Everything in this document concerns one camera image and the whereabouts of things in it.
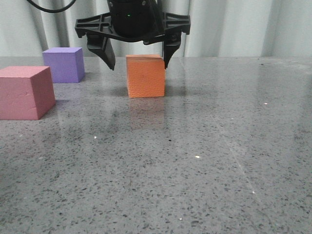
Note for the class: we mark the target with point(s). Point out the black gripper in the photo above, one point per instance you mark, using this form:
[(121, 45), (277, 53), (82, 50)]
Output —
[(133, 21)]

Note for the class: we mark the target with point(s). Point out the orange foam block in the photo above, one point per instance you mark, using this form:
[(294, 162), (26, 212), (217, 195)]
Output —
[(145, 76)]

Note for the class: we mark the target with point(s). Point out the purple foam block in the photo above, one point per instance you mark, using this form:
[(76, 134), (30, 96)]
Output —
[(66, 63)]

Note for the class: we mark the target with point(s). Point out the pale green curtain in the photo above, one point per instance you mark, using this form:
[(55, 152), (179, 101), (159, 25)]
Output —
[(219, 28)]

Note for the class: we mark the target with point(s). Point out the red foam block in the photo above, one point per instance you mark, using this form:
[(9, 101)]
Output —
[(26, 92)]

